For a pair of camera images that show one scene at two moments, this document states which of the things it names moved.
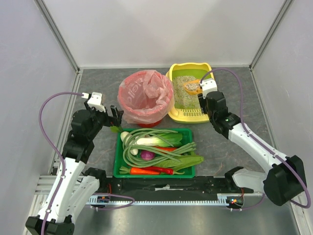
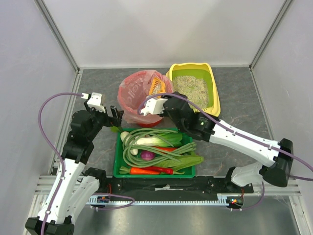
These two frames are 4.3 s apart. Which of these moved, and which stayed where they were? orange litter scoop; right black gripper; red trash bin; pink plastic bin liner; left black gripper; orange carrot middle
Moved: orange litter scoop; right black gripper
Stayed: left black gripper; orange carrot middle; red trash bin; pink plastic bin liner
